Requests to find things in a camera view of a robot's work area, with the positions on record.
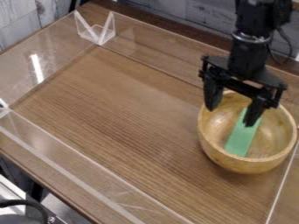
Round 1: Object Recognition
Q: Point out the black metal bracket with screw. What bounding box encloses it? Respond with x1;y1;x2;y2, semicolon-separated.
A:
24;194;68;224

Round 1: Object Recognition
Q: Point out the clear acrylic tray wall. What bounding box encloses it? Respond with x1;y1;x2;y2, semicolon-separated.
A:
0;99;194;224

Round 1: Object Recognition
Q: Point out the green rectangular block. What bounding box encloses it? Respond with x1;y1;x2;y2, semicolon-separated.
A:
225;109;262;158

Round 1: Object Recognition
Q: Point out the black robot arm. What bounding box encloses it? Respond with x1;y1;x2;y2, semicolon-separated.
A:
199;0;294;127

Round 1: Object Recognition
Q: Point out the clear acrylic corner bracket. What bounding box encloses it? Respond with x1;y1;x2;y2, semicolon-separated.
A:
74;10;116;46

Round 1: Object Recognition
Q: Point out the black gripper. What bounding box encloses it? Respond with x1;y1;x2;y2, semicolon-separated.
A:
199;32;287;127

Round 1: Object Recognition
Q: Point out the brown wooden bowl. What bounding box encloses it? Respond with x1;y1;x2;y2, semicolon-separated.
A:
198;91;298;174

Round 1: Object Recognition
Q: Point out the black cable lower left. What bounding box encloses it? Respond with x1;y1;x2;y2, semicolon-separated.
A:
0;199;51;224

